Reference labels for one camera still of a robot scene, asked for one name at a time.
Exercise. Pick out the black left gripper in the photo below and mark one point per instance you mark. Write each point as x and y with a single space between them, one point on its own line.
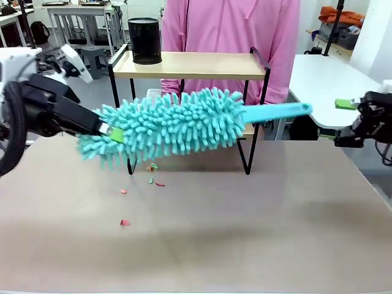
58 113

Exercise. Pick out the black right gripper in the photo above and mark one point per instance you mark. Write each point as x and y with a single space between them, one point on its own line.
376 116

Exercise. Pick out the teal microfibre duster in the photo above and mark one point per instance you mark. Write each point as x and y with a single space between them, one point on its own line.
183 122

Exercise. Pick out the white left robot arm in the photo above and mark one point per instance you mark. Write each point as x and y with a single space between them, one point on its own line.
15 64

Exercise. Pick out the black box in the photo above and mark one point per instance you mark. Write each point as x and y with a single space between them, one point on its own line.
303 130

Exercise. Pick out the white table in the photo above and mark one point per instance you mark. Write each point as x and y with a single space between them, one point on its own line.
321 79

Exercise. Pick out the clear plastic container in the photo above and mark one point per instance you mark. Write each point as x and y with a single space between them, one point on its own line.
153 92

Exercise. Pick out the grey stool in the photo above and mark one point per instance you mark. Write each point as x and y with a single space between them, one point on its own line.
93 58

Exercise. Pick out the grey crate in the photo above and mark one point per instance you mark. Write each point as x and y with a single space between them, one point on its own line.
347 38

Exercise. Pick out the black pole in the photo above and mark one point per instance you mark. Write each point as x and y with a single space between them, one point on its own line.
333 24
27 24

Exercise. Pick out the black mesh bin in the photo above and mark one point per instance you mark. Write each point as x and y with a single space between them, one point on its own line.
144 39

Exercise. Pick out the orange cloth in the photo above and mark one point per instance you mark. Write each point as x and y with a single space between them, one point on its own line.
343 15

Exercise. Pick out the black backpack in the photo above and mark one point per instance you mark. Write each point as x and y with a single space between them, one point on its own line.
39 32

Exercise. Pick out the white workbench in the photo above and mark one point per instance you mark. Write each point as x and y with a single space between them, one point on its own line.
82 9

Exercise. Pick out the person in pink shirt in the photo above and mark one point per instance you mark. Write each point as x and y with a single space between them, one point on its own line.
229 27

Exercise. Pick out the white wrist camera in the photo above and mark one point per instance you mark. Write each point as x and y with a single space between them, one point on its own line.
76 62

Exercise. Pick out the black frame wooden shelf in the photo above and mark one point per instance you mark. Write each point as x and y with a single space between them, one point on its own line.
199 65

